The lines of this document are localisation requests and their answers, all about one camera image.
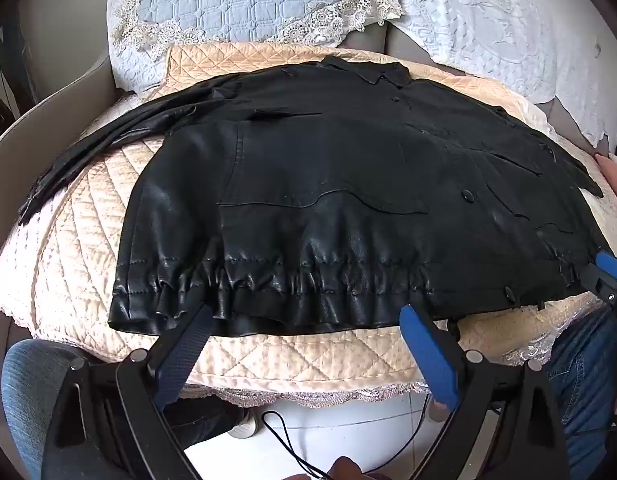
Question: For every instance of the grey sofa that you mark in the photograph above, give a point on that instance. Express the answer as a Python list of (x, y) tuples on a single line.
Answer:
[(53, 35)]

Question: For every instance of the person's left leg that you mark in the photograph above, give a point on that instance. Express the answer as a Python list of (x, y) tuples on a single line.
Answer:
[(28, 400)]

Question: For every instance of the black leather jacket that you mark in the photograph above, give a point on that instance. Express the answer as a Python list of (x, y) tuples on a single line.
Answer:
[(338, 185)]

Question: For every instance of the person's right leg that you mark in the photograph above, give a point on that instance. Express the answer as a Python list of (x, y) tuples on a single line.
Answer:
[(588, 385)]

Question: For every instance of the person's right forearm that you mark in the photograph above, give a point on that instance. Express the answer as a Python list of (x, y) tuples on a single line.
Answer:
[(616, 175)]

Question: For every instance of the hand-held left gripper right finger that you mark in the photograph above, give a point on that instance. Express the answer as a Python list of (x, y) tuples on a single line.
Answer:
[(431, 355)]

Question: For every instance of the person's leg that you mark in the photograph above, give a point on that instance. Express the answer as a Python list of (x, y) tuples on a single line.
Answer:
[(588, 385), (28, 400)]

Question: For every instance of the white embroidered sofa cover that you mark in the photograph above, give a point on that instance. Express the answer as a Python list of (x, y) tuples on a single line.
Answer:
[(513, 20)]

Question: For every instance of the white lace seat cover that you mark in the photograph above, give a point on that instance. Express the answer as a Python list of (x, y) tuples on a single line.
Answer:
[(308, 399)]

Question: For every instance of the white shoe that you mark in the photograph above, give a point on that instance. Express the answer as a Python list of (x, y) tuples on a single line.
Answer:
[(244, 427)]

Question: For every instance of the beige quilted mat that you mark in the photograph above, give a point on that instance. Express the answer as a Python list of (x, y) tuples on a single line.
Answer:
[(88, 260)]

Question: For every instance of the blue quilted lace-trimmed pillow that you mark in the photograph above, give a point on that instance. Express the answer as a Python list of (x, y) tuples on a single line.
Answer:
[(228, 0)]

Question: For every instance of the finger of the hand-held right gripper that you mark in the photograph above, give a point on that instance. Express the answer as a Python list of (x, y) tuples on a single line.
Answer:
[(613, 266), (596, 280)]

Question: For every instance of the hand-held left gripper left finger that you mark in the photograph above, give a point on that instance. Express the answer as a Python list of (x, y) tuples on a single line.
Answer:
[(182, 347)]

